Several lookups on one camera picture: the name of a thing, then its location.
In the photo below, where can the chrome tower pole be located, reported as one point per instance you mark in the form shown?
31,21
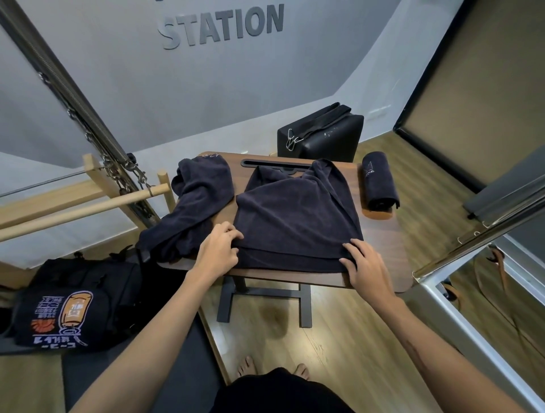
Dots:
55,72

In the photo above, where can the silver metal frame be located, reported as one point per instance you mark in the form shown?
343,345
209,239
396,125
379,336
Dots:
451,323

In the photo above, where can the black padded box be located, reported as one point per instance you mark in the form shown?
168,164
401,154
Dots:
332,140

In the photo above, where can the person's left foot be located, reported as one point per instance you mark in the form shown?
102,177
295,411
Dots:
247,366

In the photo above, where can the chrome frame pole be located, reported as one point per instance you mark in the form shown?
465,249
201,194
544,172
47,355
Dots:
477,242

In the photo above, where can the grey wall letters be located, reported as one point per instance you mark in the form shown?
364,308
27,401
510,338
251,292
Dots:
221,25

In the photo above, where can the brown blind with black frame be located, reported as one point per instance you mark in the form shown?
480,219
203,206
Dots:
477,93

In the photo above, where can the person's black shorts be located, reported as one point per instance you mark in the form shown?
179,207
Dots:
281,395

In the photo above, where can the black printed backpack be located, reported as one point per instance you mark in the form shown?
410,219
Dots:
93,276

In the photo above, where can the person's right foot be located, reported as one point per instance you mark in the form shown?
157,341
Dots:
301,371

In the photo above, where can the wooden roll bar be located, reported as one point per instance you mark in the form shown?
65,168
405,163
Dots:
76,212

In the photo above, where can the person's left forearm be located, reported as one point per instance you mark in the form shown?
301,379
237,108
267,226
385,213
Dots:
144,353

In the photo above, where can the wooden tower frame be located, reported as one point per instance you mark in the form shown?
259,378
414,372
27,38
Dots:
42,202

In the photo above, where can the grey panel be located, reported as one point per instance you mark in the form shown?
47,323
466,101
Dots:
506,183

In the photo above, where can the person's foot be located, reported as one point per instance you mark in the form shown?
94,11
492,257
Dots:
247,366
301,371

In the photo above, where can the brown wooden side table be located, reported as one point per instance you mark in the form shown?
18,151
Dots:
383,247

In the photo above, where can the person's right hand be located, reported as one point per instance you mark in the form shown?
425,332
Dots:
370,276

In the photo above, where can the person's left hand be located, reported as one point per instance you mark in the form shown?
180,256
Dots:
217,255

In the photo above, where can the dark navy towel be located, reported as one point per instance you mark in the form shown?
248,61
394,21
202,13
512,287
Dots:
294,217
191,204
379,183

